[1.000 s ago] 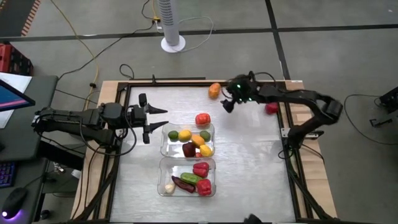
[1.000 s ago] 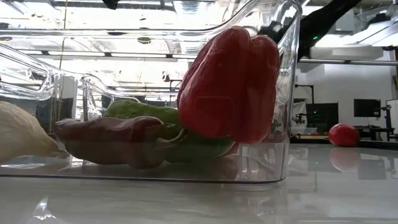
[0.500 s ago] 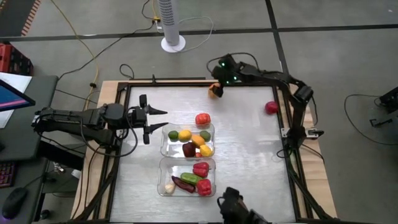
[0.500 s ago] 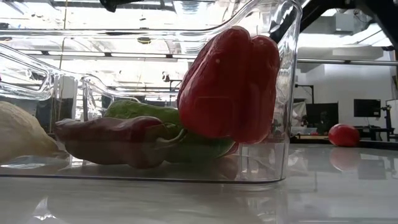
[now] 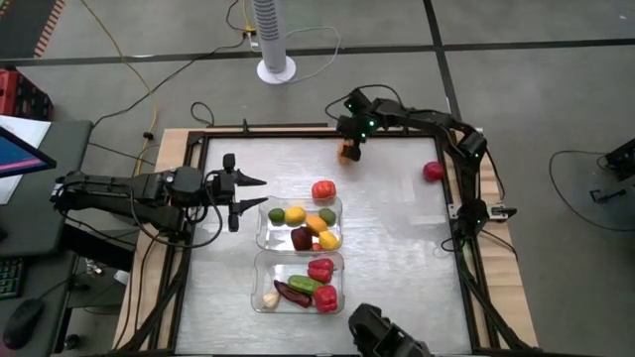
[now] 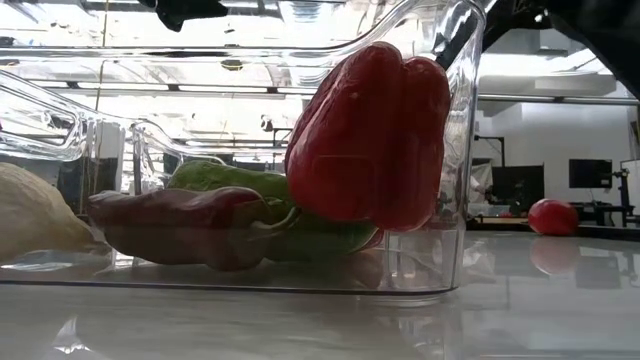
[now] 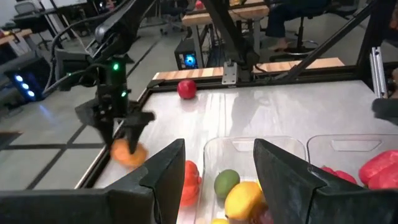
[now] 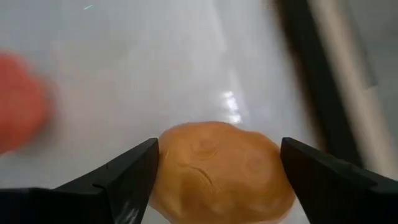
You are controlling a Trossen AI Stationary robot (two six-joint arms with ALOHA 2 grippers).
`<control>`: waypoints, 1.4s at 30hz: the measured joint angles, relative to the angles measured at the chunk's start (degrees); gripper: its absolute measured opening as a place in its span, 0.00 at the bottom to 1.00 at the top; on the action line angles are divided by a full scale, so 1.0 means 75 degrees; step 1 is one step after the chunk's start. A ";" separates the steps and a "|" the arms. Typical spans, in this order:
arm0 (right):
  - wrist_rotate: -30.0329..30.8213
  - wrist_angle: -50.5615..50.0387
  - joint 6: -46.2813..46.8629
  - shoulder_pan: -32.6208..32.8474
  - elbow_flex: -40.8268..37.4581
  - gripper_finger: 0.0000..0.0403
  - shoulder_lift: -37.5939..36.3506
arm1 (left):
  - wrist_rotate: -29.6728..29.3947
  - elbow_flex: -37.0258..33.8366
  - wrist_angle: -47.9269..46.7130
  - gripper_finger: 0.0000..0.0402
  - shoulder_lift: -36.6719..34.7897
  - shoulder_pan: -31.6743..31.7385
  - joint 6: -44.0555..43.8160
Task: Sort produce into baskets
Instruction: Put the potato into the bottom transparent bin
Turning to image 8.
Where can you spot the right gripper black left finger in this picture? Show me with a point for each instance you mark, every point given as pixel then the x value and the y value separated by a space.
pixel 102 193

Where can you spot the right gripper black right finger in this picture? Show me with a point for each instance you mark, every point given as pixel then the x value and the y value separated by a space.
pixel 332 189

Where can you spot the golden bread roll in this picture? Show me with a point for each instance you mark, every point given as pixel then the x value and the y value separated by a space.
pixel 217 174

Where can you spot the wooden table edge strip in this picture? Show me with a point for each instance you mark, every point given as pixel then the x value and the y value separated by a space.
pixel 351 87

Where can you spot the orange ribbed tomato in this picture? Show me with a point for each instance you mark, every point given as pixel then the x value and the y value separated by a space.
pixel 20 102

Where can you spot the black table edge frame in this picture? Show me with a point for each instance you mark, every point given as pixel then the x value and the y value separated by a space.
pixel 314 77

